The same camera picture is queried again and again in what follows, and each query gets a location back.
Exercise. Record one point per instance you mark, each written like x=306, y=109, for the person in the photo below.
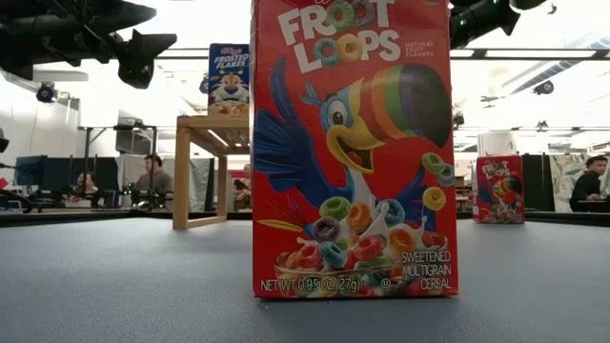
x=86, y=183
x=588, y=186
x=243, y=188
x=155, y=178

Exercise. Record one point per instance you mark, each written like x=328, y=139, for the dark computer monitor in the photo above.
x=31, y=169

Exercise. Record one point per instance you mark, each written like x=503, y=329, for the wooden slatted shelf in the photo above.
x=181, y=181

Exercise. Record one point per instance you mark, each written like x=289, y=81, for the Frosted Flakes cereal box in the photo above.
x=229, y=81

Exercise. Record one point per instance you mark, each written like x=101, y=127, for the Froot Loops cereal box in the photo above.
x=352, y=190
x=499, y=190

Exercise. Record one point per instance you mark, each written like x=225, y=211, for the black metal rack frame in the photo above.
x=119, y=127

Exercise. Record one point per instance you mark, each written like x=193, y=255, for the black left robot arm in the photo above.
x=14, y=47

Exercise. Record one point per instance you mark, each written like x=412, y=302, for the black ceiling spotlight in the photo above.
x=544, y=87
x=203, y=86
x=458, y=119
x=46, y=93

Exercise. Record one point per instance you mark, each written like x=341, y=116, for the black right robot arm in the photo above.
x=526, y=4

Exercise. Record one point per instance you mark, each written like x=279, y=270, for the black partition panel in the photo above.
x=538, y=183

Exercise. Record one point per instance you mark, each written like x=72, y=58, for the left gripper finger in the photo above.
x=143, y=47
x=128, y=14

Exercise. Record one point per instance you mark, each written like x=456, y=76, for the floral patterned curtain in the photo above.
x=562, y=176

